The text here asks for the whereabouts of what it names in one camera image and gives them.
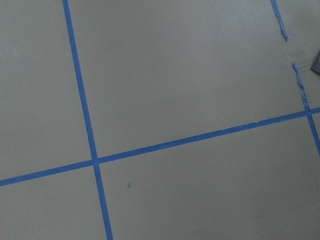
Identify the dark brown t-shirt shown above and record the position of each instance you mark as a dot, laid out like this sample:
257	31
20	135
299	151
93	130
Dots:
315	67

